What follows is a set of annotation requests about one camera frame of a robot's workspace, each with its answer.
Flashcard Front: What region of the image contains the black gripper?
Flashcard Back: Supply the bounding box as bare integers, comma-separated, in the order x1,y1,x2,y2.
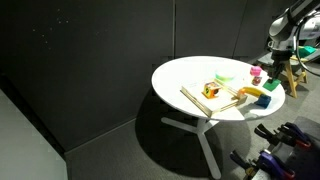
271,57,290,82

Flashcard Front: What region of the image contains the green block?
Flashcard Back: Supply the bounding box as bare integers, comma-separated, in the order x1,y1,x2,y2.
262,78,282,92

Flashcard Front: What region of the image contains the magenta block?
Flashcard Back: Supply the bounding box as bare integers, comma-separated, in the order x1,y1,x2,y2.
249,65,263,77

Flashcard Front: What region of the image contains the blue block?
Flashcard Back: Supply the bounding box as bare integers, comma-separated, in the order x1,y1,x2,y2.
254,93,272,109

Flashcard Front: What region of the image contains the green bowl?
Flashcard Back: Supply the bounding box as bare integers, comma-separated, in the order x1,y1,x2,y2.
214,68,237,83

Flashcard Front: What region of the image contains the wooden stool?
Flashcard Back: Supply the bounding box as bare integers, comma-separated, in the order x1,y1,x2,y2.
258,53,309,99

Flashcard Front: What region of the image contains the small orange piece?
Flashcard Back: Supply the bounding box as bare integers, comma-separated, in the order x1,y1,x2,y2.
252,76,263,87

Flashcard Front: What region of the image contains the purple black spring clamp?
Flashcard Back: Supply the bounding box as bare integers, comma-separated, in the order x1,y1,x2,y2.
229,149,297,180
254,121,313,150

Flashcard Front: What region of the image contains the colourful patterned cube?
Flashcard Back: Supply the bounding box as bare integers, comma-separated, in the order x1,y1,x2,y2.
202,81,223,100

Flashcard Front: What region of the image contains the wooden tray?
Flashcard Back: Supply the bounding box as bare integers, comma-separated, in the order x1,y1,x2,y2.
180,78,248,118

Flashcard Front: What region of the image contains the white table base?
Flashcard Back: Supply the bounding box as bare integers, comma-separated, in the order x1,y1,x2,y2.
160,116,223,180

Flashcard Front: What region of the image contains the white cabinet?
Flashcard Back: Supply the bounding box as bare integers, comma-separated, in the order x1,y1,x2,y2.
0,88,69,180

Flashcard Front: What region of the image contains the black cable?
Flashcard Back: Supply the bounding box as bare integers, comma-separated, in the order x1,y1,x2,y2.
292,9,320,78

